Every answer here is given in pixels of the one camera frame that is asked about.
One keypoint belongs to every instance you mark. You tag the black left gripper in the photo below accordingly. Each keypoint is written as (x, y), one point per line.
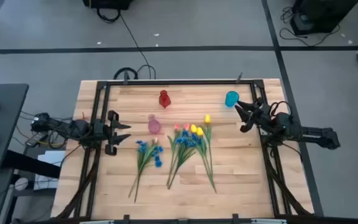
(110, 138)

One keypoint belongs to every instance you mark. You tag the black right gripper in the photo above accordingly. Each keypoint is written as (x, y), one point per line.
(266, 119)

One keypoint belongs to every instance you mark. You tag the blue artificial flower bunch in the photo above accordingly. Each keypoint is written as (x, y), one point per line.
(185, 141)
(142, 148)

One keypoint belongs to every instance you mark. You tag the yellow artificial tulip bunch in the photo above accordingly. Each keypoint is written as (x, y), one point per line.
(207, 119)

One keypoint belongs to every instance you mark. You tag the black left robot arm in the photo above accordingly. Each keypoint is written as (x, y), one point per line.
(76, 129)

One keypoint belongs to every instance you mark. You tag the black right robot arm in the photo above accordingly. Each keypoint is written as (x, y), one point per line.
(309, 133)

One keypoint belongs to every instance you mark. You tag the teal glass vase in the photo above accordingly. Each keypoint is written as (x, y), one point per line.
(231, 99)

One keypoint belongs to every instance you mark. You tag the pink purple glass vase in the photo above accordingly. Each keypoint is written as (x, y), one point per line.
(154, 126)

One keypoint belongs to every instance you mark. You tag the red glass vase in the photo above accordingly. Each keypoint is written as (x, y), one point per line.
(164, 100)

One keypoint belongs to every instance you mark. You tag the white bar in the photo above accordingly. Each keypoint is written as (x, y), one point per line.
(96, 222)
(269, 221)

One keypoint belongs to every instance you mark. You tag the black box with base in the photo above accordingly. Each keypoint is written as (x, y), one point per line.
(319, 15)

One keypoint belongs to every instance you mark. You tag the dark grey desk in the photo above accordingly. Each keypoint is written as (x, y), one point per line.
(2, 124)

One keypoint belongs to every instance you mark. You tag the black equipment case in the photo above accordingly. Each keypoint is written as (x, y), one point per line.
(107, 3)

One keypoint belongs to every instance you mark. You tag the small black frame post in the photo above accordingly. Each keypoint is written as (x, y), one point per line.
(125, 77)

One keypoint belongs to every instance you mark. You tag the black aluminium table frame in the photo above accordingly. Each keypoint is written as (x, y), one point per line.
(179, 82)

